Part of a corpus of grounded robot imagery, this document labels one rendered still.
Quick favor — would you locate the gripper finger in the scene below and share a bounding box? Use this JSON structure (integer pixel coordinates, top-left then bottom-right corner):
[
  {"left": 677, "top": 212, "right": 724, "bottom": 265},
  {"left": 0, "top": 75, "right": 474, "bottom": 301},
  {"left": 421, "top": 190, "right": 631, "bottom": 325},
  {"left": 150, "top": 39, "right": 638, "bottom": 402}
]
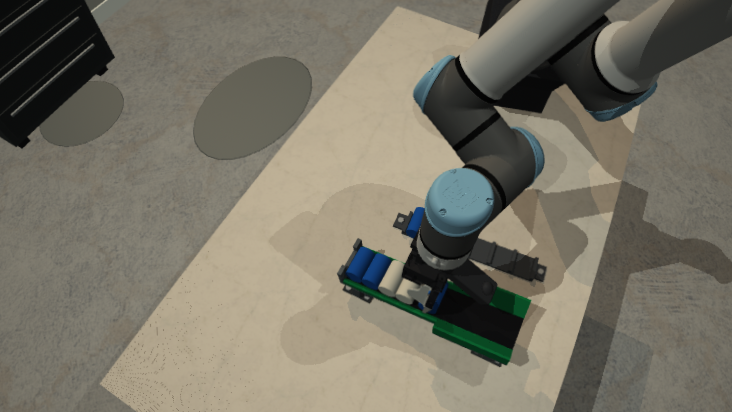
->
[{"left": 407, "top": 284, "right": 441, "bottom": 313}]

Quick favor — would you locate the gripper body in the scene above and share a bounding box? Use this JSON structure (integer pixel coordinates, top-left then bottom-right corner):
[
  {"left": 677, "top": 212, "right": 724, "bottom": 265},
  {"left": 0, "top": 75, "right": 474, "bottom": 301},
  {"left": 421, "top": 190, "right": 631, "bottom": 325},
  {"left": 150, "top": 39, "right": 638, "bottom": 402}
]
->
[{"left": 401, "top": 227, "right": 448, "bottom": 292}]

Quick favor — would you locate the cream plastic bar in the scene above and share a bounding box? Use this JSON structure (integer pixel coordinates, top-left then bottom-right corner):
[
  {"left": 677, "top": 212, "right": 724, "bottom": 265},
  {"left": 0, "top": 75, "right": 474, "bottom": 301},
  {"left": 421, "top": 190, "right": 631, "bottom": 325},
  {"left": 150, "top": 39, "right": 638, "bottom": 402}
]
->
[
  {"left": 395, "top": 278, "right": 422, "bottom": 304},
  {"left": 378, "top": 260, "right": 404, "bottom": 297}
]

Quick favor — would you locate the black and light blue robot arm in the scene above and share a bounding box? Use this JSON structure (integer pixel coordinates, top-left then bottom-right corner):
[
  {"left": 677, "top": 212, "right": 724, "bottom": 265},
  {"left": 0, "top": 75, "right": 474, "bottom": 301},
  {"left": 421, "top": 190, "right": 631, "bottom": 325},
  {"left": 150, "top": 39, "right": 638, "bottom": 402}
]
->
[{"left": 413, "top": 0, "right": 732, "bottom": 305}]

